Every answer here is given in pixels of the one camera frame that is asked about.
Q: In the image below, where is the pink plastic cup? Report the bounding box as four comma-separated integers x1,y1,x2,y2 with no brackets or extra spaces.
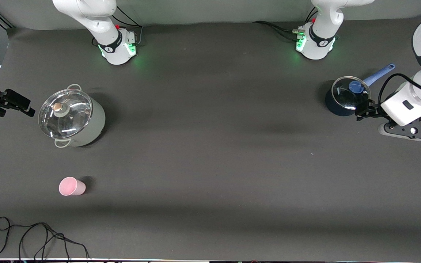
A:
58,176,87,197

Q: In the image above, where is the glass lid with blue knob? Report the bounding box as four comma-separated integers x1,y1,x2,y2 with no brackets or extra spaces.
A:
331,76,371,110

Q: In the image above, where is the dark blue saucepan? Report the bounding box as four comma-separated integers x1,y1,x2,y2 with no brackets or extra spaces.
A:
325,64,397,117

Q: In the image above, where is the large glass pot lid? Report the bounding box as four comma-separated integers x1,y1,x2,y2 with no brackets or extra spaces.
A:
38,89,94,140

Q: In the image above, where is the dark grey table mat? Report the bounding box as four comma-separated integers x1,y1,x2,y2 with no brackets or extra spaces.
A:
0,15,421,260

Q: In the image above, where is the black left camera mount plate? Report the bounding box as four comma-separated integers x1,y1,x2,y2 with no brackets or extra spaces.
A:
384,117,421,141

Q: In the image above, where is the black left arm wrist cable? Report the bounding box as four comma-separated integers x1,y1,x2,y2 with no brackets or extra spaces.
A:
378,73,421,106

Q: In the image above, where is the pale green two-handled pot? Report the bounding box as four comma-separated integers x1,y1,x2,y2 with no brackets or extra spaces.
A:
38,84,106,148

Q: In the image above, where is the black left arm base cable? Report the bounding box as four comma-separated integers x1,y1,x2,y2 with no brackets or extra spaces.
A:
253,20,303,41

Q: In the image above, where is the black arm base cable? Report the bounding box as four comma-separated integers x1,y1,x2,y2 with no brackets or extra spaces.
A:
108,7,144,46
253,20,303,41

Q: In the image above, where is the thin black loose cable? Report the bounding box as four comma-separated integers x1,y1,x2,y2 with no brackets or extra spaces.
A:
0,217,90,260

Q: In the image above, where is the black right arm base cable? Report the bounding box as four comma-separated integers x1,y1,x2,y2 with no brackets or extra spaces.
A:
108,7,144,46

